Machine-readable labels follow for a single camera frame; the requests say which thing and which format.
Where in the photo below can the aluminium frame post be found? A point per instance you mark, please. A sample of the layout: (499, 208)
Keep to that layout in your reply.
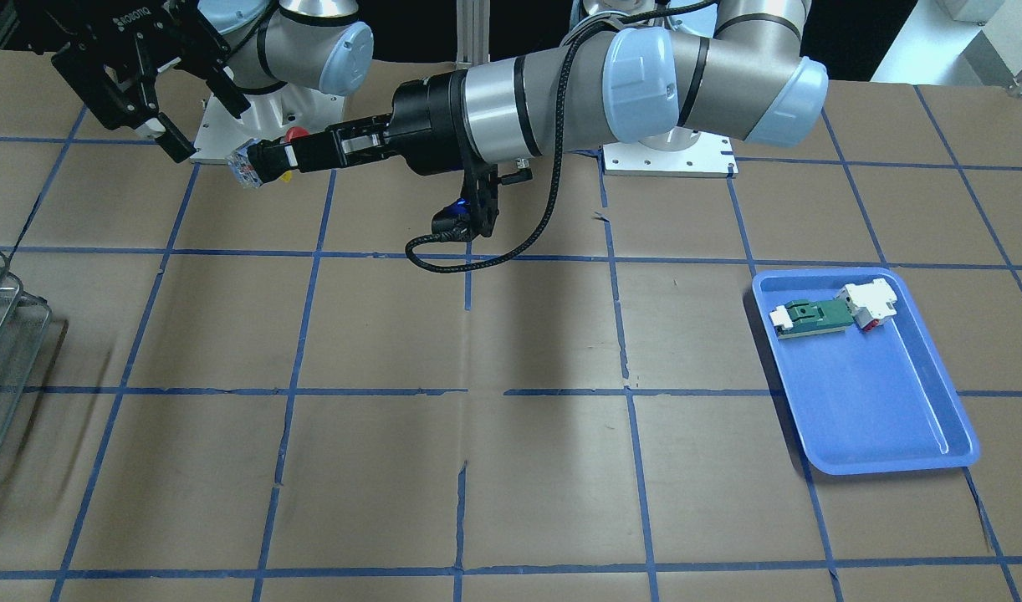
(472, 22)

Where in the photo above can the green circuit board module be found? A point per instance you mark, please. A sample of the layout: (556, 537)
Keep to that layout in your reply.
(800, 318)

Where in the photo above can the white plastic connector block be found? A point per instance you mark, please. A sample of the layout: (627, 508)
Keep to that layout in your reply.
(869, 304)

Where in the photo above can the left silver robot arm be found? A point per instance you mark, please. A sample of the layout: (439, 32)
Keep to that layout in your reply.
(748, 81)

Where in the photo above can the silver wire mesh shelf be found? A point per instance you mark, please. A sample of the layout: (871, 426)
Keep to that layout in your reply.
(24, 319)

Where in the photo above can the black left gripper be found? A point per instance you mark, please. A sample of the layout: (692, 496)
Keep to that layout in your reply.
(426, 119)

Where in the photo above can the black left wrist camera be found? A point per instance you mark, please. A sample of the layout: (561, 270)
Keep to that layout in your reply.
(475, 212)

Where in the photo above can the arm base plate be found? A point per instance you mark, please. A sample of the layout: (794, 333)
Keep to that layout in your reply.
(269, 116)
(709, 156)

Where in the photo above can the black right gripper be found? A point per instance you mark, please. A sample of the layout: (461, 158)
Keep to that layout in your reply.
(132, 52)

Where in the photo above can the blue plastic tray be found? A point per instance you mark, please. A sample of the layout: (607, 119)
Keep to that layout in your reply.
(873, 402)

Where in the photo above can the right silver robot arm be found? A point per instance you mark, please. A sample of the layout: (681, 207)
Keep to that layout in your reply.
(269, 65)

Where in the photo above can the red emergency stop button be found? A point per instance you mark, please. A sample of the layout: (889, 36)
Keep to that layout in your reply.
(257, 162)

